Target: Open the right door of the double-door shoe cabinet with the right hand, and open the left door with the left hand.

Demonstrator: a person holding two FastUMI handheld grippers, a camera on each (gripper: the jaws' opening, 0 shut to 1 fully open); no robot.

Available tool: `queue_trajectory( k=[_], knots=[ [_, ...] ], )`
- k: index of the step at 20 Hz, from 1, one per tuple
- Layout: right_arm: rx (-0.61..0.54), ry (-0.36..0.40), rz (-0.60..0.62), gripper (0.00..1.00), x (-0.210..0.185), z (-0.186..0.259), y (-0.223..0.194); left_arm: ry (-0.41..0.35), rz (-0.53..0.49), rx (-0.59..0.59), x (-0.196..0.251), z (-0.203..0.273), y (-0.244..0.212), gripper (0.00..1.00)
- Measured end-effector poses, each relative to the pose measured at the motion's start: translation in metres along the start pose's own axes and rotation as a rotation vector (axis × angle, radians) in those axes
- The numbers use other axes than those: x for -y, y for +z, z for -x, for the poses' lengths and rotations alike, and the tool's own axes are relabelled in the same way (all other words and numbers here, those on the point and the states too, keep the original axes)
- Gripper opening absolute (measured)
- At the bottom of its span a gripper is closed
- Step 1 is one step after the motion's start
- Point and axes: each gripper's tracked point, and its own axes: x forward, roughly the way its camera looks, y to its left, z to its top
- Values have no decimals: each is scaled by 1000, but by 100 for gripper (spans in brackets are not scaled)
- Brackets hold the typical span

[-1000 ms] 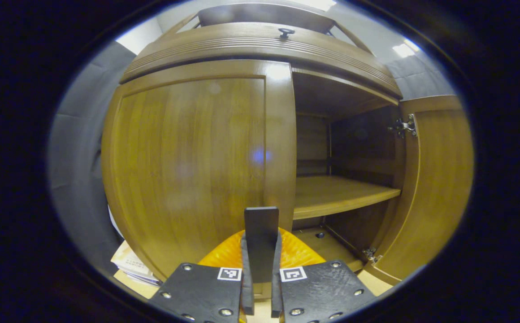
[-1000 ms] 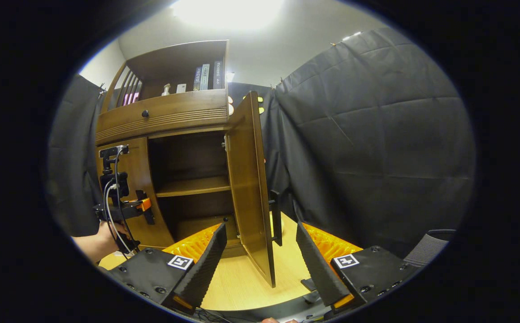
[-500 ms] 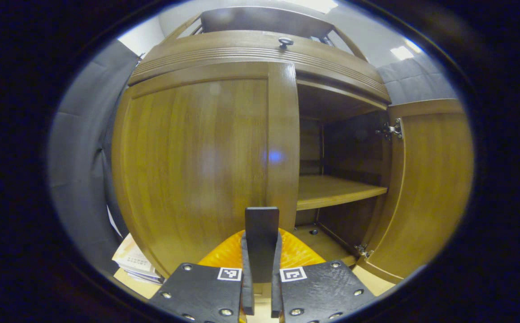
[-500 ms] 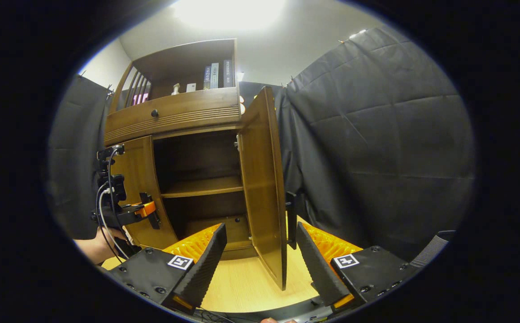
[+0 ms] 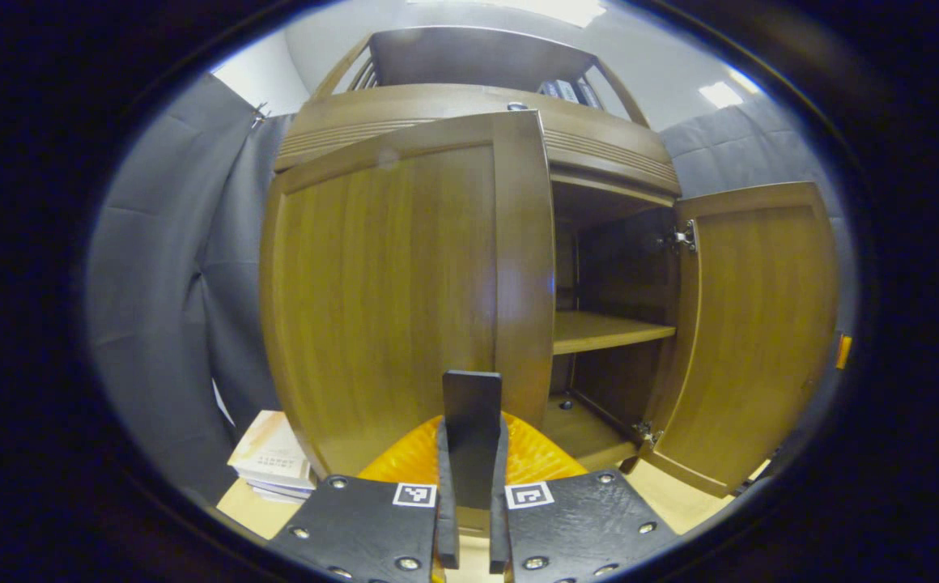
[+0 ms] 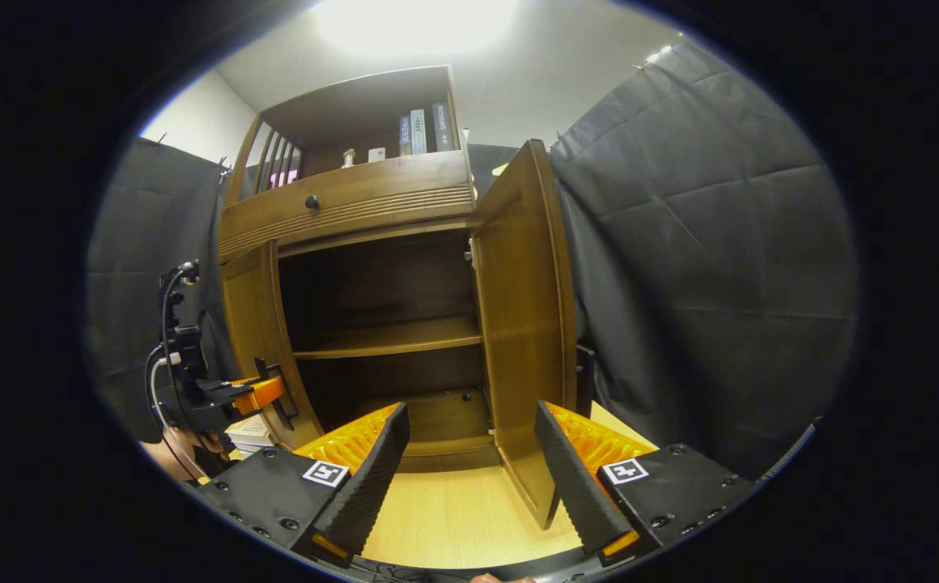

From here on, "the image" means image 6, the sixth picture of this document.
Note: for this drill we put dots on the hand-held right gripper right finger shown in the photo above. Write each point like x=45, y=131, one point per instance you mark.
x=571, y=478

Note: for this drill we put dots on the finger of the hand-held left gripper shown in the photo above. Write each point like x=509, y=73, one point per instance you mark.
x=259, y=393

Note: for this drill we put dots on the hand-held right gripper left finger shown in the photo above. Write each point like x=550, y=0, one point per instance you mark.
x=368, y=478

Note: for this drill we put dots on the wooden double-door shoe cabinet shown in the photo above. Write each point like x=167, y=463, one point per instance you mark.
x=388, y=332

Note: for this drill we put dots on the stack of books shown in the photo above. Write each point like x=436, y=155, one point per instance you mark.
x=249, y=433

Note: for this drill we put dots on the black round drawer knob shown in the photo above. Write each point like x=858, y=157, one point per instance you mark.
x=312, y=202

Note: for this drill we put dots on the small white pump bottle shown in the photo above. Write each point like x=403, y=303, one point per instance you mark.
x=349, y=159

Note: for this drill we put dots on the small white box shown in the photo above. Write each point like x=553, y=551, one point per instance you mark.
x=377, y=155

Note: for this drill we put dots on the black backdrop cloth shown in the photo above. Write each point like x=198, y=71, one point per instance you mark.
x=720, y=243

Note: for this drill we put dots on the dark blue book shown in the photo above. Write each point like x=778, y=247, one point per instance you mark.
x=443, y=128
x=405, y=136

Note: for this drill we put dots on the light grey book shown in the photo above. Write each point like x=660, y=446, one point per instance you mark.
x=419, y=132

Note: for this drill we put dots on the large ceiling light panel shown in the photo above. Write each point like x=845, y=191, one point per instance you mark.
x=413, y=20

